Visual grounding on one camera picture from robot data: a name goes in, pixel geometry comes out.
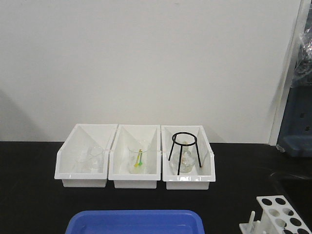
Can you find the glass beaker with spatulas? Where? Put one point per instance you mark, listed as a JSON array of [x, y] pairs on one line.
[[133, 149]]

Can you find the black metal tripod stand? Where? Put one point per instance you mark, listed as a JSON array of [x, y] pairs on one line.
[[185, 143]]

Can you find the round glass flask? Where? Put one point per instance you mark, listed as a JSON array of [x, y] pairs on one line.
[[187, 161]]

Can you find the yellow plastic spatula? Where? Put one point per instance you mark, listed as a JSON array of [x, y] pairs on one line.
[[137, 159]]

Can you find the white storage bin left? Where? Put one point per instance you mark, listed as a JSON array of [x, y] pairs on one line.
[[81, 137]]

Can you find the small glass beaker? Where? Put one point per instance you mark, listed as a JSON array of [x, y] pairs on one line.
[[89, 160]]

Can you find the white storage bin right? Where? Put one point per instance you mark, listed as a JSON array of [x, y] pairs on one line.
[[198, 178]]

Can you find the white storage bin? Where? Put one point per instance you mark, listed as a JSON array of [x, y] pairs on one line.
[[198, 178], [119, 157], [81, 137]]

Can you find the green plastic spatula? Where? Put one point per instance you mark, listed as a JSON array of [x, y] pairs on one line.
[[140, 158]]

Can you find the blue pegboard drying rack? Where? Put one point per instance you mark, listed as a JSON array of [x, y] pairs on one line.
[[295, 136]]

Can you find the white storage bin middle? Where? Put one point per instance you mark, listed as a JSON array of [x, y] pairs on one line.
[[119, 157]]

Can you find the clear plastic bag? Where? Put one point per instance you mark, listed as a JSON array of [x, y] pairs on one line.
[[303, 70]]

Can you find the black sink basin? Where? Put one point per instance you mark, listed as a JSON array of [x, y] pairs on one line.
[[296, 188]]

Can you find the white test tube rack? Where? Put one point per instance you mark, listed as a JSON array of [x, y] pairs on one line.
[[278, 217]]

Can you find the blue plastic tray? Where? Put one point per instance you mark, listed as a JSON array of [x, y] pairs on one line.
[[136, 222]]

